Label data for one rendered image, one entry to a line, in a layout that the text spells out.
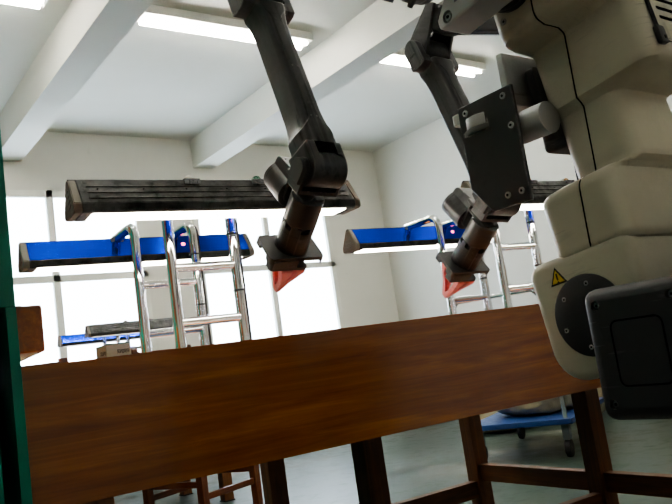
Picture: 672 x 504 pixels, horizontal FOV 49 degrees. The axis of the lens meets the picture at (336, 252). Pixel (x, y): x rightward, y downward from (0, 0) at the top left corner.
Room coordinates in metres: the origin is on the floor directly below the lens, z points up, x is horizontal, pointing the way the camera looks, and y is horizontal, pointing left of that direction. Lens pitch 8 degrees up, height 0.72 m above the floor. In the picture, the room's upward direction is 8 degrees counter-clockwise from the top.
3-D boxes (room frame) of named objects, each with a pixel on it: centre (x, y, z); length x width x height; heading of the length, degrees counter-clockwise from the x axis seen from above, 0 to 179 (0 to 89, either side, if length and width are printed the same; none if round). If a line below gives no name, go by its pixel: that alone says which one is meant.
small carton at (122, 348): (1.08, 0.34, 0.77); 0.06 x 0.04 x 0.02; 33
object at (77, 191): (1.49, 0.21, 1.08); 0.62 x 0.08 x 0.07; 123
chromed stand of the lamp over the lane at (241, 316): (1.56, 0.25, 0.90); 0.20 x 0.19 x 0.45; 123
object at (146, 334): (1.89, 0.47, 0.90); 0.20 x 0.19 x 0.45; 123
